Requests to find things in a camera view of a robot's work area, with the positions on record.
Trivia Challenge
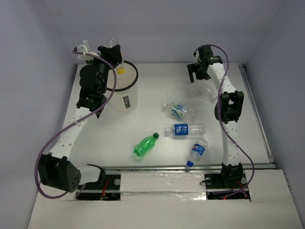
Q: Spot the clear plastic bottle white cap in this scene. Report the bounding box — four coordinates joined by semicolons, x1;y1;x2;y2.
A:
194;83;217;103

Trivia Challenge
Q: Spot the clear bottle yellow cap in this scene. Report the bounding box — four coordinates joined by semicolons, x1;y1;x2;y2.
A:
106;36;125;74

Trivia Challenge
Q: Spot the white bin with black rim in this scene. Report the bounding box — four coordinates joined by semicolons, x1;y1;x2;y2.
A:
108;60;139;114

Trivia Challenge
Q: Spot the aluminium rail front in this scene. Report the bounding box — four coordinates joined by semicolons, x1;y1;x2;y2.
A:
102;157;276;171

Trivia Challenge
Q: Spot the clear bottle green white label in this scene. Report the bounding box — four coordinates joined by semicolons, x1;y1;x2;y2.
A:
162;102;198;122

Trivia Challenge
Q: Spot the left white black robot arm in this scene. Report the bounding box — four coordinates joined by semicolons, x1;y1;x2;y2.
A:
34;43;123;198

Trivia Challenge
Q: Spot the aluminium rail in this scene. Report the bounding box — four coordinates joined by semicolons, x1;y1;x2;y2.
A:
102;157;276;171
238;64;276;169

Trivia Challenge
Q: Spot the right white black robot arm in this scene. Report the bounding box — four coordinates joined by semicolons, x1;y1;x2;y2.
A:
187;45;244;189

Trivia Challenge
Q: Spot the clear bottle blue cap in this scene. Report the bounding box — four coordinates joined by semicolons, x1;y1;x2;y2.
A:
186;138;208;167

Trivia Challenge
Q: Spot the green plastic bottle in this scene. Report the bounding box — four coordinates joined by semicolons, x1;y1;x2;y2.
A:
133;133;159;157

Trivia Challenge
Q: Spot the clear bottle dark blue label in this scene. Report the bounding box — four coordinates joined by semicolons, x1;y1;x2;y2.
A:
165;123;206;139

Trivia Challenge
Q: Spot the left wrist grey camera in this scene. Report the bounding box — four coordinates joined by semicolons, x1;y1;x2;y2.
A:
72;40;93;62

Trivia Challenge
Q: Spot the aluminium rail right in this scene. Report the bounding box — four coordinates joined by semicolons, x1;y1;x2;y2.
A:
238;64;276;169

